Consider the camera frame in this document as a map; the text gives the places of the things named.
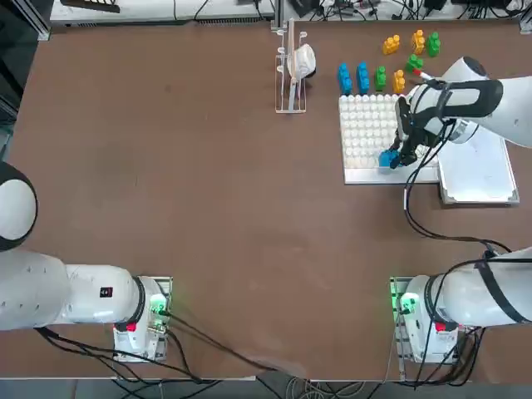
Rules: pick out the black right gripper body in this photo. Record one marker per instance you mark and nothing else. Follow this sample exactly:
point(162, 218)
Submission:
point(415, 136)

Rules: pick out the blue three-stud block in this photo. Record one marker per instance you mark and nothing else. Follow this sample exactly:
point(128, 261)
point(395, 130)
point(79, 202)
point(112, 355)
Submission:
point(386, 160)
point(345, 78)
point(363, 78)

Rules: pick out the green two-stud block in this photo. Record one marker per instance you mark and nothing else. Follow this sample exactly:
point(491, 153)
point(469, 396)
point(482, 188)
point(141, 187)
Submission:
point(433, 43)
point(380, 78)
point(414, 62)

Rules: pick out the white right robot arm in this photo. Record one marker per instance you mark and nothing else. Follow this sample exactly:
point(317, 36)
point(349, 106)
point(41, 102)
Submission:
point(519, 124)

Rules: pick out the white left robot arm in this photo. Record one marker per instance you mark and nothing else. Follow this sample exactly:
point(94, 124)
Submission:
point(41, 291)

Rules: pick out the white studded baseplate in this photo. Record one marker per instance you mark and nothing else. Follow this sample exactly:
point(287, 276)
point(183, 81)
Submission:
point(365, 133)

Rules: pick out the red capped marker pen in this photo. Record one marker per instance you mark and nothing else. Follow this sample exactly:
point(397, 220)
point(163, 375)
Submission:
point(422, 75)

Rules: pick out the yellow two-stud block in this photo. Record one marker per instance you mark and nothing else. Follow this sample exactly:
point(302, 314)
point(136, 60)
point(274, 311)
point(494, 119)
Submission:
point(418, 41)
point(398, 81)
point(391, 45)

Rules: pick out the white cup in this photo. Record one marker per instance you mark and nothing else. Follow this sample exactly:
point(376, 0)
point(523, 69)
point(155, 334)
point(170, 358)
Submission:
point(305, 60)

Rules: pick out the black power strip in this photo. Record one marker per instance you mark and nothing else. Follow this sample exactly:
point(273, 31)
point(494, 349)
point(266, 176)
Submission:
point(91, 5)

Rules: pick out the whiteboard with metal frame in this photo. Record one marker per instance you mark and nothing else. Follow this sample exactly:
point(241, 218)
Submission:
point(478, 174)

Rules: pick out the aluminium frame post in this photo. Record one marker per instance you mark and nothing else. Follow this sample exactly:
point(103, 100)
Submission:
point(525, 23)
point(45, 25)

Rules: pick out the grey aluminium camera post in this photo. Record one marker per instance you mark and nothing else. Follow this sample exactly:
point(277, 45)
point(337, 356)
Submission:
point(277, 10)

